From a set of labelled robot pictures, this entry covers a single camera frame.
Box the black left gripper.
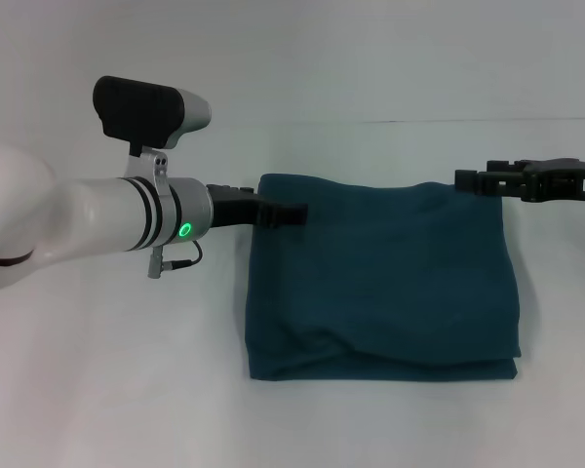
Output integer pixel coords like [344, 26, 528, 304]
[204, 182, 309, 231]

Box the teal blue shirt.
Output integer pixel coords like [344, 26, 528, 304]
[246, 173, 522, 382]

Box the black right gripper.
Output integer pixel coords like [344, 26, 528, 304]
[453, 157, 585, 206]

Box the left arm cable with plugs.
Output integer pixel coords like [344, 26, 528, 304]
[147, 241, 204, 280]

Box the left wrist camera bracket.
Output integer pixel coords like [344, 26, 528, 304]
[124, 145, 173, 197]

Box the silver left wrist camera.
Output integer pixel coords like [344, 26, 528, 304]
[92, 75, 211, 157]

